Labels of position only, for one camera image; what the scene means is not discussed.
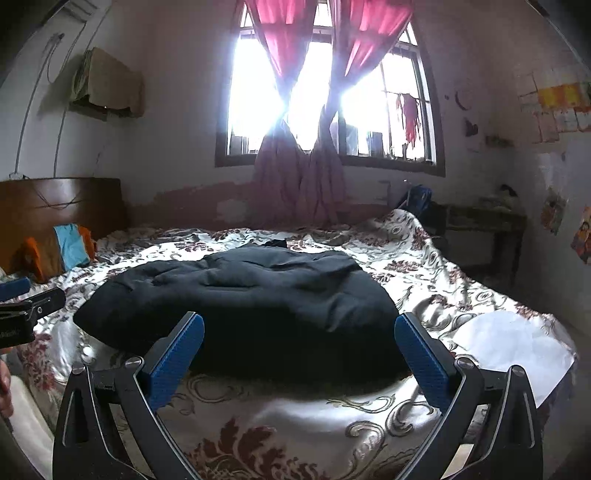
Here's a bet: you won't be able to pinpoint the wooden side table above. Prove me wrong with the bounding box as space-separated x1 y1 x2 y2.
432 204 527 287

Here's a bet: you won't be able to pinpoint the red garment outside window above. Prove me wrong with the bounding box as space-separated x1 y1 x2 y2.
397 93 421 148

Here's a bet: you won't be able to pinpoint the orange blue brown pillow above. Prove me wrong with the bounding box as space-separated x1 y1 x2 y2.
14 223 96 283

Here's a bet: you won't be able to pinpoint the floral white red bedspread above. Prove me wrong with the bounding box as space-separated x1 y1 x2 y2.
10 211 576 479

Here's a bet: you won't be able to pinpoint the paper sheets on wall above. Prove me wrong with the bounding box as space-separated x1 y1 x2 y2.
514 64 590 144

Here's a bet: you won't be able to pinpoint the person's left hand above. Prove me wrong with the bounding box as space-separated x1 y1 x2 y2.
0 359 14 419

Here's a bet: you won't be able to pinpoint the pink purple curtain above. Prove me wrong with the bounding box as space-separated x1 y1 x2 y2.
244 0 415 227

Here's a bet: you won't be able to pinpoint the cloth covered wall shelf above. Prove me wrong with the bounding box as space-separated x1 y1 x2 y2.
69 47 144 118

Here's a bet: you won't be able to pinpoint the dark framed window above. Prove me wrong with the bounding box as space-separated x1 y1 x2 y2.
215 1 445 186

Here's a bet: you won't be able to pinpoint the cartoon family wall poster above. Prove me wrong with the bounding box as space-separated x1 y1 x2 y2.
540 187 567 235

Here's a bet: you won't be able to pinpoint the cartoon wall poster pair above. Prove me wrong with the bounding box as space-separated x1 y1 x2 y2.
571 206 591 265

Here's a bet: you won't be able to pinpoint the blue bag by bed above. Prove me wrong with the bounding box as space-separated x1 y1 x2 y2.
396 185 433 223

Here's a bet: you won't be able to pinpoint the dark navy padded jacket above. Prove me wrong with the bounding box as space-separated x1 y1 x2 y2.
73 246 409 385

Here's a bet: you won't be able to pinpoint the brown wooden headboard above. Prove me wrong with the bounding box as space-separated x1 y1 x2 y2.
0 178 129 274

